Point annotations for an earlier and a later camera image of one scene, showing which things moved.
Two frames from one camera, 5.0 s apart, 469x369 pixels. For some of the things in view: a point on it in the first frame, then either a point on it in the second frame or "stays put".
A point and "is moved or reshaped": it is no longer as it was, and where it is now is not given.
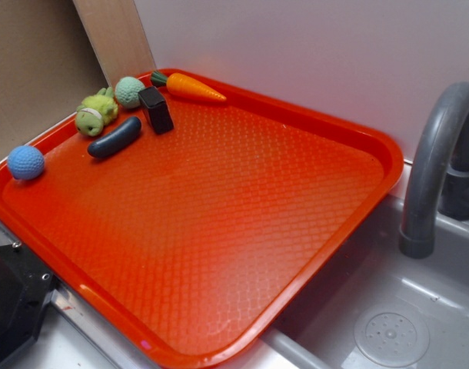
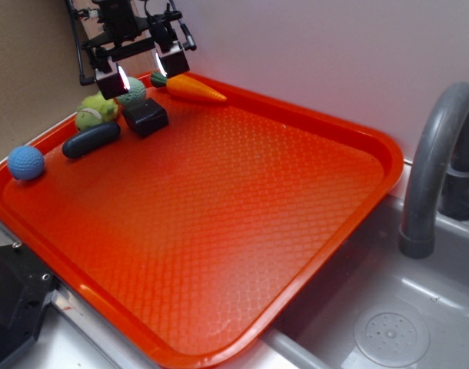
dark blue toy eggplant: x=115 y=139 -> x=91 y=138
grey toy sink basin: x=379 y=308 stays put
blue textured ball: x=25 y=162 stays put
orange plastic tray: x=200 y=247 stays put
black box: x=155 y=110 is moved or reshaped
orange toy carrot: x=180 y=84 stays put
